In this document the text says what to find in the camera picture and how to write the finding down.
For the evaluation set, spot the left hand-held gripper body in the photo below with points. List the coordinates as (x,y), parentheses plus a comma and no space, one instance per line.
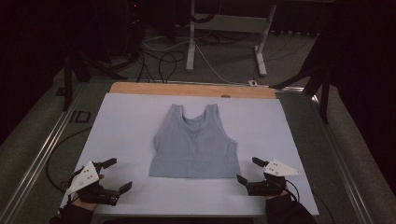
(93,189)

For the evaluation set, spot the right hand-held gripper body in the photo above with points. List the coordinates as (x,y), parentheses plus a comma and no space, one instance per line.
(267,186)

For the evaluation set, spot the grey-blue tank top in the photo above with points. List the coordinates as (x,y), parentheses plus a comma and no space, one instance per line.
(194,149)

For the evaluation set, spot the person's right hand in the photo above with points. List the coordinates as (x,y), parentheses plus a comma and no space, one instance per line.
(277,195)

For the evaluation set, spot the person's left hand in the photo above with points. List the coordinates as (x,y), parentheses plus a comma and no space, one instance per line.
(85,205)

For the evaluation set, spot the white table cover sheet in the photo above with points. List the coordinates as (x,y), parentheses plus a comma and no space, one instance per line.
(130,124)

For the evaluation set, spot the black tripod stand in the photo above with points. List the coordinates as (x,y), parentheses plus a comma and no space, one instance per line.
(67,81)
(323,90)

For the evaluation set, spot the white metal desk frame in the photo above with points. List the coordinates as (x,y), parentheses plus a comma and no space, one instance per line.
(230,23)

